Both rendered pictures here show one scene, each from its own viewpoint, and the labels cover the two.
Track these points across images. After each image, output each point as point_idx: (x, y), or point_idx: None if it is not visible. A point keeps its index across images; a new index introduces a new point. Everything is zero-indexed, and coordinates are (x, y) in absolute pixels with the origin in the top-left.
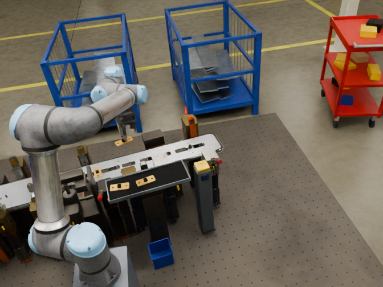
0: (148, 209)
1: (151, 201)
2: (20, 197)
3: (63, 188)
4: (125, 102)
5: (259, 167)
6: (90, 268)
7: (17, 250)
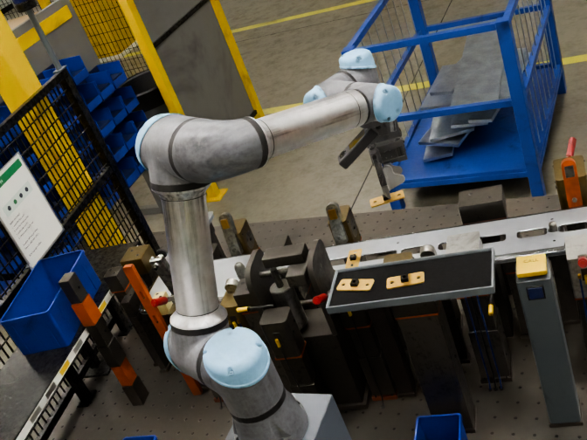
0: (412, 340)
1: (417, 325)
2: (222, 285)
3: (271, 276)
4: (338, 116)
5: None
6: (238, 409)
7: None
